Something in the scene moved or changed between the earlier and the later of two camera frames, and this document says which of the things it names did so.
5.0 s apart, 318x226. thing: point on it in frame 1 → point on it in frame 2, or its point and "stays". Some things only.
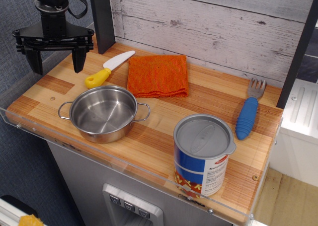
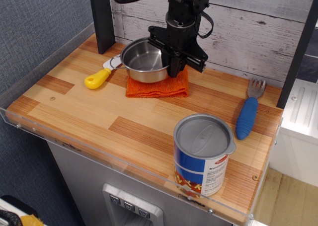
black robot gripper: x=53 y=32 → x=179 y=46
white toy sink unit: x=295 y=151 stays
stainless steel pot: x=103 y=113 → x=143 y=61
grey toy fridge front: x=105 y=193 stays
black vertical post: x=103 y=19 stays
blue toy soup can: x=202 y=143 stays
